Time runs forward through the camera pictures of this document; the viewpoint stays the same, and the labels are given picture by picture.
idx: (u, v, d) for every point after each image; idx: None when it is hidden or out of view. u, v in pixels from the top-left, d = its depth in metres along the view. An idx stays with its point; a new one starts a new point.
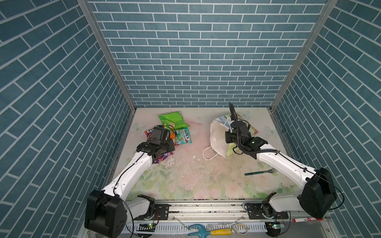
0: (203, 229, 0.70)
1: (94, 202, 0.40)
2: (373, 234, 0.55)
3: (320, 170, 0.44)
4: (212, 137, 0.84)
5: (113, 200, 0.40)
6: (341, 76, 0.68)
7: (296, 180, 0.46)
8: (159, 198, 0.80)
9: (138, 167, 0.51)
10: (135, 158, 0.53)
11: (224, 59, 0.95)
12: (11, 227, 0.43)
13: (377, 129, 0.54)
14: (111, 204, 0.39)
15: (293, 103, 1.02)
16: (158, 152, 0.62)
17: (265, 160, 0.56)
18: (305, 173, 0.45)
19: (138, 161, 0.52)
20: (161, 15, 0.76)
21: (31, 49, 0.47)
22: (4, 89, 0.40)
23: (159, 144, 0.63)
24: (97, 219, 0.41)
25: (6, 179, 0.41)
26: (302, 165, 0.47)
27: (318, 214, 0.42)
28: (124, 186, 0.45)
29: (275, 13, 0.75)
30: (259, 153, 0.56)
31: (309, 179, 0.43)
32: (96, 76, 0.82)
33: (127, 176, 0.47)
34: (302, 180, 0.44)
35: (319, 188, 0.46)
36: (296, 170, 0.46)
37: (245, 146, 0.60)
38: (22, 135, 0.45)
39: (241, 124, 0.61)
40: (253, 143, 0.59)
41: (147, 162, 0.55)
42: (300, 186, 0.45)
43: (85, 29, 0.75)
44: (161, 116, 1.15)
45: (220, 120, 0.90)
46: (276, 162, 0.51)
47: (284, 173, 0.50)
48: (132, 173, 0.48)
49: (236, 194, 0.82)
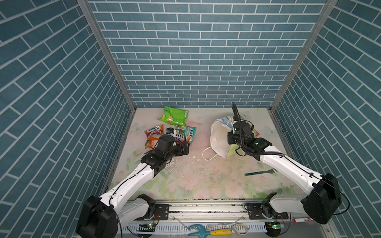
0: (203, 229, 0.70)
1: (89, 208, 0.40)
2: (373, 235, 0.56)
3: (326, 176, 0.43)
4: (212, 138, 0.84)
5: (106, 210, 0.40)
6: (341, 76, 0.68)
7: (302, 184, 0.45)
8: (159, 198, 0.80)
9: (140, 179, 0.51)
10: (138, 169, 0.54)
11: (224, 59, 0.95)
12: (11, 227, 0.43)
13: (377, 129, 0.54)
14: (103, 214, 0.39)
15: (293, 103, 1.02)
16: (161, 166, 0.61)
17: (269, 162, 0.54)
18: (311, 178, 0.44)
19: (140, 172, 0.53)
20: (161, 15, 0.76)
21: (31, 49, 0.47)
22: (4, 89, 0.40)
23: (163, 156, 0.63)
24: (90, 227, 0.41)
25: (7, 179, 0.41)
26: (308, 169, 0.46)
27: (321, 220, 0.42)
28: (121, 197, 0.45)
29: (275, 13, 0.75)
30: (263, 155, 0.55)
31: (315, 185, 0.42)
32: (96, 76, 0.82)
33: (126, 187, 0.47)
34: (308, 186, 0.43)
35: (326, 194, 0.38)
36: (302, 175, 0.45)
37: (248, 147, 0.58)
38: (22, 135, 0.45)
39: (245, 125, 0.60)
40: (256, 144, 0.58)
41: (150, 174, 0.56)
42: (304, 191, 0.45)
43: (85, 29, 0.75)
44: (166, 108, 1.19)
45: (222, 121, 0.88)
46: (279, 164, 0.50)
47: (288, 177, 0.49)
48: (129, 186, 0.48)
49: (236, 195, 0.82)
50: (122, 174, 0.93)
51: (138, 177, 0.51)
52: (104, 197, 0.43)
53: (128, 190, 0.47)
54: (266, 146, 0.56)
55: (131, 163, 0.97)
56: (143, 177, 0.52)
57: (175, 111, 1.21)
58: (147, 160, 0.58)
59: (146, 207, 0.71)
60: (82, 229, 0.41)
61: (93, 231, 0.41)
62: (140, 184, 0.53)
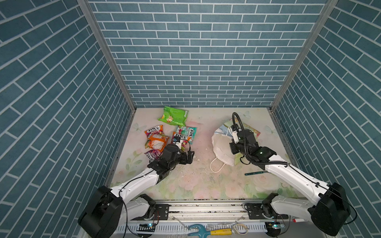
0: (203, 229, 0.70)
1: (98, 197, 0.43)
2: (373, 235, 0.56)
3: (333, 186, 0.43)
4: (216, 148, 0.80)
5: (115, 201, 0.42)
6: (341, 76, 0.68)
7: (308, 195, 0.44)
8: (159, 198, 0.80)
9: (145, 181, 0.54)
10: (146, 171, 0.58)
11: (224, 59, 0.95)
12: (11, 227, 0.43)
13: (377, 129, 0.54)
14: (111, 205, 0.41)
15: (293, 103, 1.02)
16: (165, 174, 0.64)
17: (274, 171, 0.54)
18: (318, 188, 0.43)
19: (147, 174, 0.57)
20: (161, 15, 0.75)
21: (31, 49, 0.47)
22: (4, 89, 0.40)
23: (167, 166, 0.66)
24: (93, 218, 0.42)
25: (7, 179, 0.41)
26: (314, 179, 0.46)
27: (332, 232, 0.41)
28: (129, 192, 0.47)
29: (275, 13, 0.75)
30: (268, 165, 0.55)
31: (322, 196, 0.41)
32: (96, 76, 0.82)
33: (134, 184, 0.51)
34: (315, 196, 0.42)
35: (333, 205, 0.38)
36: (308, 185, 0.45)
37: (253, 156, 0.59)
38: (23, 135, 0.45)
39: (249, 134, 0.60)
40: (261, 153, 0.58)
41: (155, 179, 0.59)
42: (311, 202, 0.44)
43: (85, 29, 0.75)
44: (166, 107, 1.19)
45: (221, 131, 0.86)
46: (285, 174, 0.50)
47: (295, 187, 0.48)
48: (138, 184, 0.51)
49: (236, 195, 0.82)
50: (122, 174, 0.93)
51: (145, 178, 0.55)
52: (114, 188, 0.46)
53: (136, 187, 0.50)
54: (271, 155, 0.56)
55: (131, 163, 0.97)
56: (149, 179, 0.56)
57: (175, 111, 1.21)
58: (154, 167, 0.62)
59: (146, 207, 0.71)
60: (84, 219, 0.42)
61: (95, 223, 0.41)
62: (145, 185, 0.55)
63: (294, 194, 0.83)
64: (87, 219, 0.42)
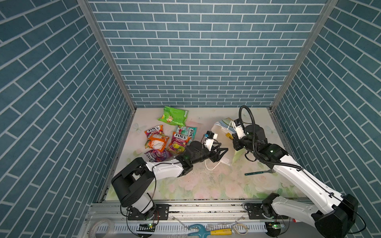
0: (203, 229, 0.70)
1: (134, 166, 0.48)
2: (373, 235, 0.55)
3: (347, 197, 0.41)
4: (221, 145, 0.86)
5: (147, 174, 0.46)
6: (341, 76, 0.68)
7: (319, 203, 0.42)
8: (159, 198, 0.80)
9: (173, 168, 0.58)
10: (173, 161, 0.62)
11: (224, 59, 0.95)
12: (11, 227, 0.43)
13: (377, 129, 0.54)
14: (144, 177, 0.45)
15: (293, 103, 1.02)
16: (187, 171, 0.67)
17: (282, 172, 0.51)
18: (331, 198, 0.41)
19: (175, 164, 0.61)
20: (161, 15, 0.76)
21: (31, 49, 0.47)
22: (4, 89, 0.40)
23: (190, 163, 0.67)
24: (123, 184, 0.46)
25: (7, 179, 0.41)
26: (327, 188, 0.43)
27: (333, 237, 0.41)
28: (158, 171, 0.51)
29: (275, 13, 0.75)
30: (278, 166, 0.51)
31: (337, 208, 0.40)
32: (96, 76, 0.82)
33: (163, 167, 0.55)
34: (327, 207, 0.40)
35: (345, 217, 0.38)
36: (321, 194, 0.42)
37: (261, 154, 0.54)
38: (22, 135, 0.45)
39: (258, 130, 0.54)
40: (271, 151, 0.53)
41: (180, 171, 0.63)
42: (320, 208, 0.42)
43: (85, 29, 0.75)
44: (166, 107, 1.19)
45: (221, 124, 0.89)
46: (295, 178, 0.47)
47: (301, 190, 0.47)
48: (167, 168, 0.56)
49: (236, 195, 0.82)
50: None
51: (172, 166, 0.59)
52: (149, 163, 0.51)
53: (165, 170, 0.54)
54: (282, 155, 0.52)
55: None
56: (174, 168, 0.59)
57: (175, 111, 1.21)
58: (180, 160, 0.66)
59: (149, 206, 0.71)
60: (117, 182, 0.46)
61: (124, 188, 0.45)
62: (170, 172, 0.59)
63: (294, 194, 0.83)
64: (118, 182, 0.46)
